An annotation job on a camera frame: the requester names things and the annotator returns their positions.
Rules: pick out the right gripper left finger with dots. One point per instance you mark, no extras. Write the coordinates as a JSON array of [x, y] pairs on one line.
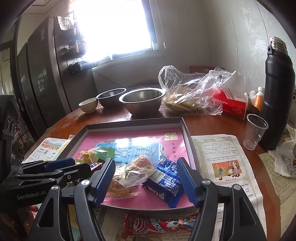
[[53, 221]]

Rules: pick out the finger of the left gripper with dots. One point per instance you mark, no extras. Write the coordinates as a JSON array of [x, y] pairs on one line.
[[73, 173], [59, 164]]

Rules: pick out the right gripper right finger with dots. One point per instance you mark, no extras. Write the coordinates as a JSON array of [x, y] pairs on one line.
[[240, 221]]

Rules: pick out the Snickers bar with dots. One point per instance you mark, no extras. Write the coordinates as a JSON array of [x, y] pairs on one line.
[[97, 165]]

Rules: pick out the green-wrapped yellow cake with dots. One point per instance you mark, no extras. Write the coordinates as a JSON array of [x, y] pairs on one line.
[[97, 154]]

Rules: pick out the red candy stick packet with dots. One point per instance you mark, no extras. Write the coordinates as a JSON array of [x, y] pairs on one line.
[[143, 225]]

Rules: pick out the blue Oreo packet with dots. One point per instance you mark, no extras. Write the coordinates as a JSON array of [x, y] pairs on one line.
[[165, 183]]

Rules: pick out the clear-wrapped flaky pastry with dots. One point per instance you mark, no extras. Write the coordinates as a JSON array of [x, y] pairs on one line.
[[117, 191]]

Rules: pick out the handwritten paper sheet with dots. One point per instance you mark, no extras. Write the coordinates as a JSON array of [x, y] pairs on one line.
[[284, 188]]

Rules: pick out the large newspaper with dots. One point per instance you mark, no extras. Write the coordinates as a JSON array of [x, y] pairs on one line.
[[221, 159]]

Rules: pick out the small white ceramic bowl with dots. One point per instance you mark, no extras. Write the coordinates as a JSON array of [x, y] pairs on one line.
[[89, 105]]

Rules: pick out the grey box with pink book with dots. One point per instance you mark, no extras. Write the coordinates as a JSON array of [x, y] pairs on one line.
[[126, 140]]

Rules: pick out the dark steel bowl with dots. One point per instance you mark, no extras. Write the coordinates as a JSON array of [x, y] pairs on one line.
[[110, 98]]

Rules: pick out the crumpled white tissue paper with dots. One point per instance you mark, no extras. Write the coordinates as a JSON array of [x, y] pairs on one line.
[[284, 159]]

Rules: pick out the dark refrigerator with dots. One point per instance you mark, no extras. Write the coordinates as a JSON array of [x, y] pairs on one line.
[[48, 75]]

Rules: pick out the clear plastic cup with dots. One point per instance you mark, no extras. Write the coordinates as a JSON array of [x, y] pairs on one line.
[[255, 129]]

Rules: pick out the large steel bowl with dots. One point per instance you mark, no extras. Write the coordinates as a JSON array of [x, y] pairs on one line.
[[143, 101]]

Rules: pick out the black thermos flask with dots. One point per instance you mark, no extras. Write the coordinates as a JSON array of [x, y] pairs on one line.
[[279, 88]]

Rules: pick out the red tissue box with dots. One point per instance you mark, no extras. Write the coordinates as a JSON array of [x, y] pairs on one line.
[[231, 94]]

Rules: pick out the orange pill bottle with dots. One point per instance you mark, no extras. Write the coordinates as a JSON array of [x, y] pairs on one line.
[[258, 99]]

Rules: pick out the plastic bag with bread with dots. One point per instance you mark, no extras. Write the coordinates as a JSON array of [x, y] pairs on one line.
[[192, 94]]

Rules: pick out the window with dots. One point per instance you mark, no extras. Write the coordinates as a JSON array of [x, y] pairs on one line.
[[119, 31]]

